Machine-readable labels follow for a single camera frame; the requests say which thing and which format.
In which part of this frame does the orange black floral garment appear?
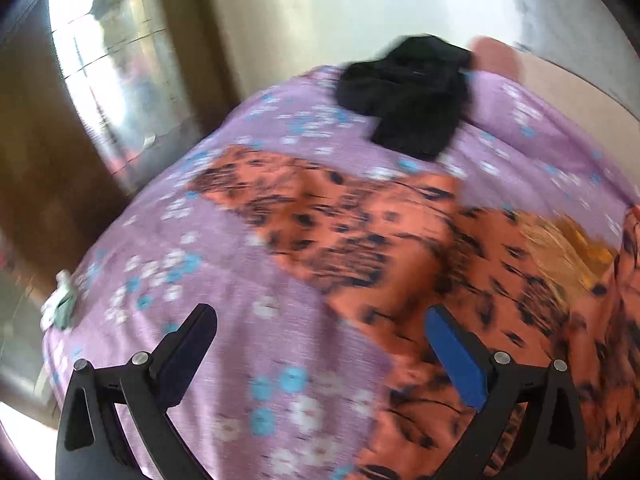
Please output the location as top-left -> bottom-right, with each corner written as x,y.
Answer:
190,146 -> 639,479

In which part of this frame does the white green crumpled cloth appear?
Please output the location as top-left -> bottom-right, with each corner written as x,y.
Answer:
40,270 -> 77,333

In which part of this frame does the purple floral bed sheet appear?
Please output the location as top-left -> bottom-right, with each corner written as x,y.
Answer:
43,67 -> 639,479

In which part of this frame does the beige mattress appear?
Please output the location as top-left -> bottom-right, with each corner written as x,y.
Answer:
470,37 -> 640,187

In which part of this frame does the black folded garment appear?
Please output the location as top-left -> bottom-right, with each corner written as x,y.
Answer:
335,35 -> 473,162

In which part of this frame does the window with metal grille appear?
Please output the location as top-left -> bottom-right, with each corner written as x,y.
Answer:
48,0 -> 201,194

